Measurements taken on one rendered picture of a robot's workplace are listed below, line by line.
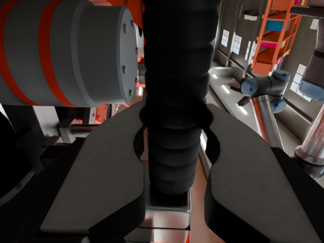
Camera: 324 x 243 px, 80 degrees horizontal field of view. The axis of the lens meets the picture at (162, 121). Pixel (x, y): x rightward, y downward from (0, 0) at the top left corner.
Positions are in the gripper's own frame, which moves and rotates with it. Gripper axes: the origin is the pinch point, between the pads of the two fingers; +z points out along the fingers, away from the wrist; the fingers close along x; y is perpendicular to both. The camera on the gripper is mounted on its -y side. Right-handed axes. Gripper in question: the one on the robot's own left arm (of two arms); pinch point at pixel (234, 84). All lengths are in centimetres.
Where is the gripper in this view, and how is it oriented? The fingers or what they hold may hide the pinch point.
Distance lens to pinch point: 131.2
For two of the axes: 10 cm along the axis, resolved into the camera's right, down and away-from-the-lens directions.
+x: -9.4, 0.5, -3.3
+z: -3.1, -5.2, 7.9
